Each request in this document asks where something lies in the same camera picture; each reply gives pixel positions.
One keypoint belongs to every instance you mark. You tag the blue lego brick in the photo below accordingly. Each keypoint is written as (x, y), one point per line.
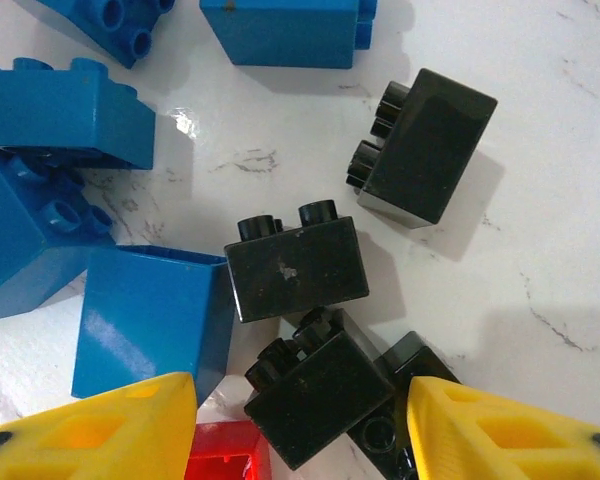
(115, 20)
(290, 32)
(65, 120)
(10, 250)
(150, 320)

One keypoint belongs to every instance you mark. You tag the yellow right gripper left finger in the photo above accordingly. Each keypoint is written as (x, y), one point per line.
(105, 440)

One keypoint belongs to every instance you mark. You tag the red translucent lego brick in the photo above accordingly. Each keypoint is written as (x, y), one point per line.
(225, 450)

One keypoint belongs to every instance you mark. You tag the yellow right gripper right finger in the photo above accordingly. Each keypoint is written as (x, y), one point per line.
(505, 440)

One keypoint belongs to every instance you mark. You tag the black lego brick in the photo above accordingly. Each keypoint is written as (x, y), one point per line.
(320, 395)
(300, 270)
(430, 155)
(380, 440)

